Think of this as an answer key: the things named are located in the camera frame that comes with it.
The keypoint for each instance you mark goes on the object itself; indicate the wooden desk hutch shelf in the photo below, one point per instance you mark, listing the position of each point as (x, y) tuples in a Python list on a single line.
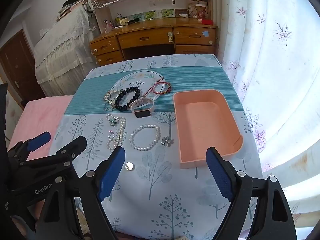
[(160, 2)]

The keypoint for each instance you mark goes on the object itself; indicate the white tube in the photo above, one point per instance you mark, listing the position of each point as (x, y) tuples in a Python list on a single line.
[(183, 15)]

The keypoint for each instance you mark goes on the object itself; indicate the red box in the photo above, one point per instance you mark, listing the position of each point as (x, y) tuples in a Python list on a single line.
[(208, 22)]

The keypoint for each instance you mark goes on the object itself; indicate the brown wooden door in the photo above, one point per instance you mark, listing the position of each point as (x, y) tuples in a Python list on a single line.
[(17, 67)]

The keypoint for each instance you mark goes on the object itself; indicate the grey flower brooch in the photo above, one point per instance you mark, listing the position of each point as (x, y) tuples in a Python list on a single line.
[(167, 140)]

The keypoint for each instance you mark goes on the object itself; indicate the small gold jewellery piece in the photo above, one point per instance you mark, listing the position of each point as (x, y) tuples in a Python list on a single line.
[(113, 122)]

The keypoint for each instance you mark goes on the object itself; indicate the tree print tablecloth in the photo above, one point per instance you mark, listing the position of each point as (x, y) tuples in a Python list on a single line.
[(160, 185)]

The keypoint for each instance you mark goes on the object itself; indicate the wooden desk with drawers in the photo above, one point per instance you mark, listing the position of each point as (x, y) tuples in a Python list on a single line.
[(147, 38)]

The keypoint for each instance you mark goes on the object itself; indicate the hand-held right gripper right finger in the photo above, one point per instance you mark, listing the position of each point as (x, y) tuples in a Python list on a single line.
[(220, 175)]

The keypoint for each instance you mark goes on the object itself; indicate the floral paper cup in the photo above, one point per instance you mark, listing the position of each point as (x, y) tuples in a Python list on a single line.
[(201, 12)]

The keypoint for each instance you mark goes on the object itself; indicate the blue sticker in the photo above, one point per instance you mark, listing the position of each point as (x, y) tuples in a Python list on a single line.
[(205, 33)]

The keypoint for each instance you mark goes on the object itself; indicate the brown cardboard box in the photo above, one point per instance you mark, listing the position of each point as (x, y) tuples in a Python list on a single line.
[(207, 122)]

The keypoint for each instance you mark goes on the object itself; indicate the pink smartwatch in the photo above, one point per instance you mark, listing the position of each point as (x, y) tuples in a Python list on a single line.
[(141, 113)]

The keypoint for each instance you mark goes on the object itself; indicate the white leaf print curtain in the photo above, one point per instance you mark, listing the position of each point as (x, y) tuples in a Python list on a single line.
[(275, 67)]

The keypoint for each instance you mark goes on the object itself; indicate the green grape picture strip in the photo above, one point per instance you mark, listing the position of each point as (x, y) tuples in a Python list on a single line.
[(157, 13)]

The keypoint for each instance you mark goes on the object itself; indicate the round metal brooch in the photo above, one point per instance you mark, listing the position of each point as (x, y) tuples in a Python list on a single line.
[(129, 166)]

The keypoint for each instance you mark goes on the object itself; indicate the white lace furniture cover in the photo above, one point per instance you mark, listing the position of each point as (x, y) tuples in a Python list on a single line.
[(62, 55)]

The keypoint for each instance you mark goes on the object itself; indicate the pile of books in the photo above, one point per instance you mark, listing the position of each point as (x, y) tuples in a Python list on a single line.
[(67, 7)]

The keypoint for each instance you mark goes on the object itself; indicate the black flashlight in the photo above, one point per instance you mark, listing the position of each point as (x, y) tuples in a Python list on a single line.
[(132, 21)]

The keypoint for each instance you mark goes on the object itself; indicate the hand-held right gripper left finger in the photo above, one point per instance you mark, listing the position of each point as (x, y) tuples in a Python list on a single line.
[(111, 175)]

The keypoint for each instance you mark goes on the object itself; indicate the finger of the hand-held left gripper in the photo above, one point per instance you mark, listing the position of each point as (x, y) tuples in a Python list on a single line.
[(40, 140), (71, 151)]

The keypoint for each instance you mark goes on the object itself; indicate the pink blanket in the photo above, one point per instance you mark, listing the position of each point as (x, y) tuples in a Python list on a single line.
[(37, 115)]

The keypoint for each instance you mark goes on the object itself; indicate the white drawer hook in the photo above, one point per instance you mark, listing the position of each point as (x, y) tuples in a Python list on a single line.
[(170, 37)]

